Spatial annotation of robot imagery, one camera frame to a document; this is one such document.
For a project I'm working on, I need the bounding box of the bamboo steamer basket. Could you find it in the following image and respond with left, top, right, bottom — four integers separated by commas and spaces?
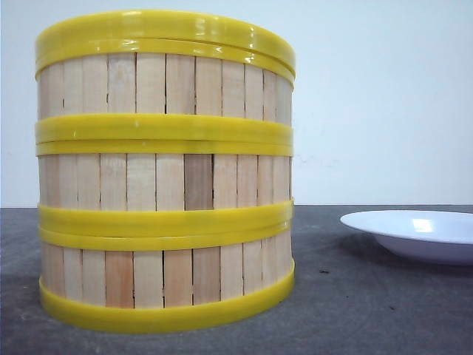
38, 225, 296, 334
38, 152, 293, 249
35, 53, 293, 156

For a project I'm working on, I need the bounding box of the white plate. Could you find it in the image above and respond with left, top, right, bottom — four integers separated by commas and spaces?
340, 210, 472, 266

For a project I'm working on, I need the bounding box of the woven bamboo steamer lid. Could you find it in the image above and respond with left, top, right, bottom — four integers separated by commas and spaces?
35, 9, 296, 81

